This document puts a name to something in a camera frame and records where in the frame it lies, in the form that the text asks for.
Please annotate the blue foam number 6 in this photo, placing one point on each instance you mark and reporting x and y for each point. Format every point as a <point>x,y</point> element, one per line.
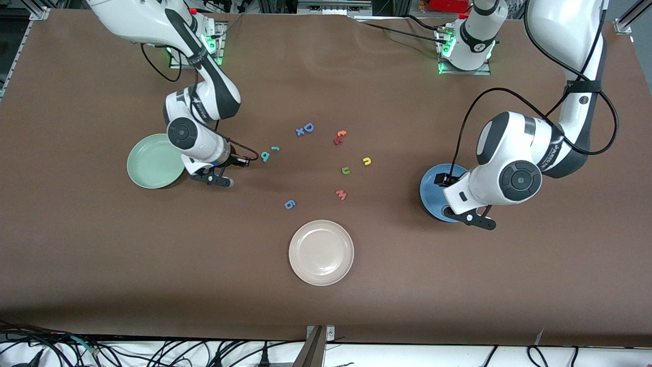
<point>293,203</point>

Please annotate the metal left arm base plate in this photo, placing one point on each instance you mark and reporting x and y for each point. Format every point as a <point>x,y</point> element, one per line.
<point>481,72</point>

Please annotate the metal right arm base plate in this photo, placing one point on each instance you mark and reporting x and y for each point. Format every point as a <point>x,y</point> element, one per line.
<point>178,66</point>

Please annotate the grey tape piece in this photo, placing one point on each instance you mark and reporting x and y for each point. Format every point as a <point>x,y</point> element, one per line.
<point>540,337</point>

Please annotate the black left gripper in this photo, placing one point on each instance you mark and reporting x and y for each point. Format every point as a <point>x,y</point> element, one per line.
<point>441,179</point>

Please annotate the teal foam letter d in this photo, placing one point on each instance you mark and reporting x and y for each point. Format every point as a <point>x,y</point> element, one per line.
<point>267,154</point>

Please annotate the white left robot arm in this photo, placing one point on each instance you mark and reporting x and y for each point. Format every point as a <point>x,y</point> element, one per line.
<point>560,30</point>

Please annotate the pink foam letter w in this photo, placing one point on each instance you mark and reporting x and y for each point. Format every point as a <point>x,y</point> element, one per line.
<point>340,193</point>

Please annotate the aluminium frame rail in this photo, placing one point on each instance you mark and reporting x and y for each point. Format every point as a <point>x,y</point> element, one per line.
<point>39,12</point>
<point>624,24</point>

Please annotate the red box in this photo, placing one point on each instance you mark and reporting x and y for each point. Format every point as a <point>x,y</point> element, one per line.
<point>451,5</point>

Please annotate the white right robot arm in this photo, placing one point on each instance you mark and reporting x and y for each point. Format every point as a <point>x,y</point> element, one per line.
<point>153,20</point>

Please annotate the black power plug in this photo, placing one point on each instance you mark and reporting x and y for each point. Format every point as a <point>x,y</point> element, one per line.
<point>264,359</point>

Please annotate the blue plate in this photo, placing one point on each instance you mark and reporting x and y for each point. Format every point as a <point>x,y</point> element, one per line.
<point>430,199</point>

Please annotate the blue foam letter D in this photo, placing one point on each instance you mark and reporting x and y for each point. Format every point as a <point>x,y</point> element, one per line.
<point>305,128</point>

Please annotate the beige plate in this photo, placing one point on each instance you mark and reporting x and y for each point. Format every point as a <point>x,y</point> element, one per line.
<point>321,252</point>

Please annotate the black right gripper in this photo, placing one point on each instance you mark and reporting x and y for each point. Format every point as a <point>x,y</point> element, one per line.
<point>233,159</point>

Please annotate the pale green plate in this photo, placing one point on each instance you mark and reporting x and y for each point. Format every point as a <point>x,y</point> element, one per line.
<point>153,163</point>

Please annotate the grey metal bracket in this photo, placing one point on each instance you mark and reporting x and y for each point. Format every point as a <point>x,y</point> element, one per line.
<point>316,351</point>

